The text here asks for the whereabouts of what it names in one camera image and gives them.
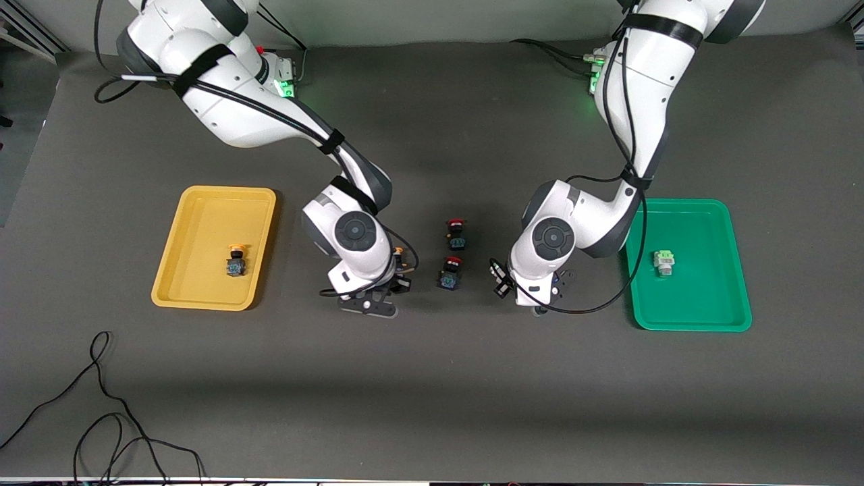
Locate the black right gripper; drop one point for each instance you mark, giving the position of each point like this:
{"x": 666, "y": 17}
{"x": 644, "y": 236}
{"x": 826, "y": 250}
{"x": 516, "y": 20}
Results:
{"x": 398, "y": 283}

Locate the green white push button switch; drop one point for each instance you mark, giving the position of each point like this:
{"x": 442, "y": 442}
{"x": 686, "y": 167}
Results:
{"x": 664, "y": 260}

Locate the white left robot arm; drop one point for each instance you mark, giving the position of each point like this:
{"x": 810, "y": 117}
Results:
{"x": 641, "y": 101}

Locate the dark grey table mat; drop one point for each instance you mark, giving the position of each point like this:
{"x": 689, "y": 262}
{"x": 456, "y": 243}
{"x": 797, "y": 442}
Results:
{"x": 432, "y": 391}

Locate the green plastic tray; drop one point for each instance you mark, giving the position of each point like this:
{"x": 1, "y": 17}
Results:
{"x": 702, "y": 297}

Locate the yellow plastic tray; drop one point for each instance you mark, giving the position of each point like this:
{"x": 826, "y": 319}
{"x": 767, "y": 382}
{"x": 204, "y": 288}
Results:
{"x": 202, "y": 223}

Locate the red capped push button switch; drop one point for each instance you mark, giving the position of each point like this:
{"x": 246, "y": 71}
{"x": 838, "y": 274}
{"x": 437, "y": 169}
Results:
{"x": 458, "y": 239}
{"x": 449, "y": 279}

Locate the aluminium frame rail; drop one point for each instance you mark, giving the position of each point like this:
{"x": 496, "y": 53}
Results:
{"x": 27, "y": 28}

